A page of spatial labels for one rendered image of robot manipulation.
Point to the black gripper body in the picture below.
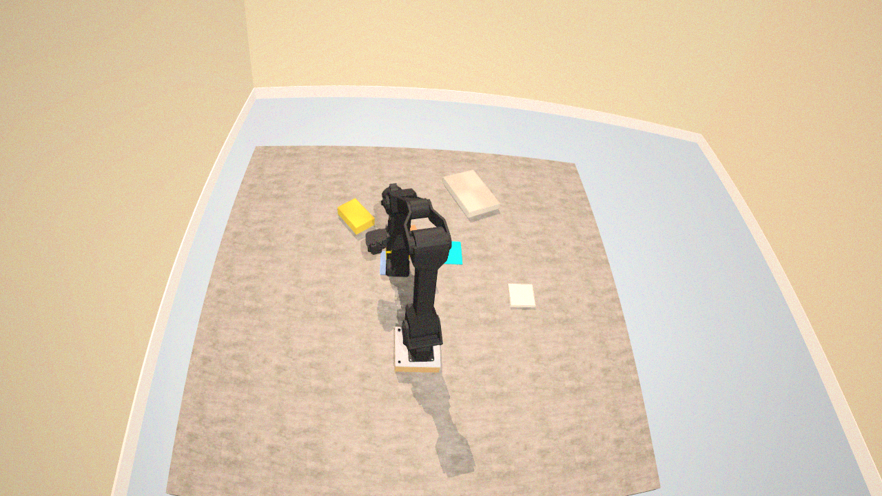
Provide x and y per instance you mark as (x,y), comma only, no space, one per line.
(397,265)

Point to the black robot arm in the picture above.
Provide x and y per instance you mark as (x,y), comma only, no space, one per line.
(429,250)

